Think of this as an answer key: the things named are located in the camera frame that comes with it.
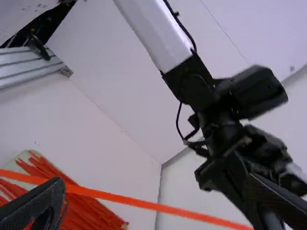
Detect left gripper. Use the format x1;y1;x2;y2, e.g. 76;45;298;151
194;119;307;230

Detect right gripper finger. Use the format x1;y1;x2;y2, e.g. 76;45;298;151
0;176;67;230

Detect orange cable tie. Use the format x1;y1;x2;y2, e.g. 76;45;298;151
0;169;255;230

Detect pale tray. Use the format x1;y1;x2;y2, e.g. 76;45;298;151
0;149;60;192

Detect silver rails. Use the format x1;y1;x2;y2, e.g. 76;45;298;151
0;33;74;91

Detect row of orange cable ties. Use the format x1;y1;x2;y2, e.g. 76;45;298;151
0;152;130;230

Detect black cable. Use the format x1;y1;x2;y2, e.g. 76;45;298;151
176;102;209;156

